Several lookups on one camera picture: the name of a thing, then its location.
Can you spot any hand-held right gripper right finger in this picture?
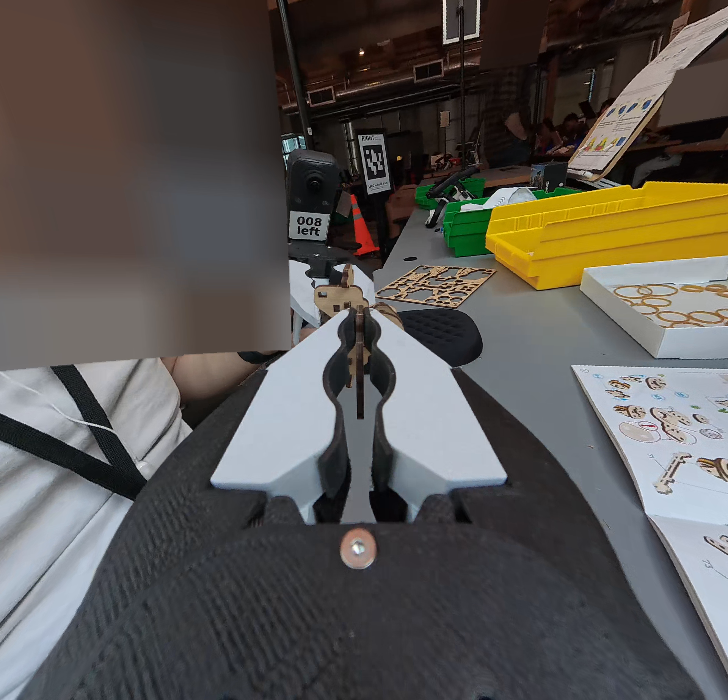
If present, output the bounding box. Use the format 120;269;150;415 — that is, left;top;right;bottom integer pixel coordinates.
369;308;508;523

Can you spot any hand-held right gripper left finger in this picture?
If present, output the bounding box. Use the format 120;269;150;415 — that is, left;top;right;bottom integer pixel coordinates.
210;308;355;525

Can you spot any wooden gear puzzle piece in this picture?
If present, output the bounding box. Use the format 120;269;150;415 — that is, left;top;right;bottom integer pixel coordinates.
313;262;406;420

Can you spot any person's left forearm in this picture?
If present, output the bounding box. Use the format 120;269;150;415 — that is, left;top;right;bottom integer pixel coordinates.
161;352;275;406

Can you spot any grey desk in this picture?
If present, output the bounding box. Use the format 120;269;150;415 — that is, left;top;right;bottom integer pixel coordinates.
341;202;728;700

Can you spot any orange traffic cone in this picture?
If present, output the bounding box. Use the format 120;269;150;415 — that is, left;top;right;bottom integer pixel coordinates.
348;194;381;257

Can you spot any printed marker sign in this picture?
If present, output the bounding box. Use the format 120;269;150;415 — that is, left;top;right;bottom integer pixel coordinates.
357;132;394;196

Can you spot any punched wooden parts sheet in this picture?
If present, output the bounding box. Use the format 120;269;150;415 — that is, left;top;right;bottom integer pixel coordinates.
375;264;497;309

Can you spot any black wrist rest pad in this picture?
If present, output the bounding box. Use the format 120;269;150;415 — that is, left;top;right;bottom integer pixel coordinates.
398;308;484;369

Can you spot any small green plastic bin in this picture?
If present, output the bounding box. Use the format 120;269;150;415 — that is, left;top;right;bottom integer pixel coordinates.
414;178;487;212

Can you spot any large green plastic bin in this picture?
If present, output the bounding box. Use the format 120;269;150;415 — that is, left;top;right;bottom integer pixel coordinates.
442;187;582;257

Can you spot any black vertical pole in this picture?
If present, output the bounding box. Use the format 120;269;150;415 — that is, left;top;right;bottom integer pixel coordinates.
270;0;315;150

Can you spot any black and white handheld tool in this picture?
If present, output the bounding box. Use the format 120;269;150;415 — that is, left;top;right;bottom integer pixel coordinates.
427;166;482;227

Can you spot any white crumpled bag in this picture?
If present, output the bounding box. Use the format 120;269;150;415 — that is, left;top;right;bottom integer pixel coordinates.
482;186;539;207

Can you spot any white cardboard box tray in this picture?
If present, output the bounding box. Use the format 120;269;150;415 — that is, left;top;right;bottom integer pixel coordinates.
580;257;728;360

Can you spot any small black box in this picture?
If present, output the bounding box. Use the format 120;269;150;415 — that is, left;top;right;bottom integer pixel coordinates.
530;161;570;193

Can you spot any hanging framed light panel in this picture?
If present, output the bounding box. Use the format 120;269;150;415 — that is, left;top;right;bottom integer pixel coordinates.
442;0;483;45

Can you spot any yellow plastic bin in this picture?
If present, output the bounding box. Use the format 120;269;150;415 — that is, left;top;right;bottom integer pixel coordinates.
485;182;728;290

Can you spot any open instruction booklet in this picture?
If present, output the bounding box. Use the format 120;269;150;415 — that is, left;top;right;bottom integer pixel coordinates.
571;365;728;673

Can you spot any person's white shirt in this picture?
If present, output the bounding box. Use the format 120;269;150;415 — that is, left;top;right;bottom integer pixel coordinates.
0;358;195;658

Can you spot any wooden clipboard with instruction sheet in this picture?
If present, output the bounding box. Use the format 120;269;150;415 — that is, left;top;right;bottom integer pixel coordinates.
568;6;728;182

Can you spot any black harness strap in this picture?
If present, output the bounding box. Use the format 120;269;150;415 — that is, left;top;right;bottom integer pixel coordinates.
0;413;147;501
51;365;150;501

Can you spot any thin white cable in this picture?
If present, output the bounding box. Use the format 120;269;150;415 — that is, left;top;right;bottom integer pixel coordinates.
0;370;150;473

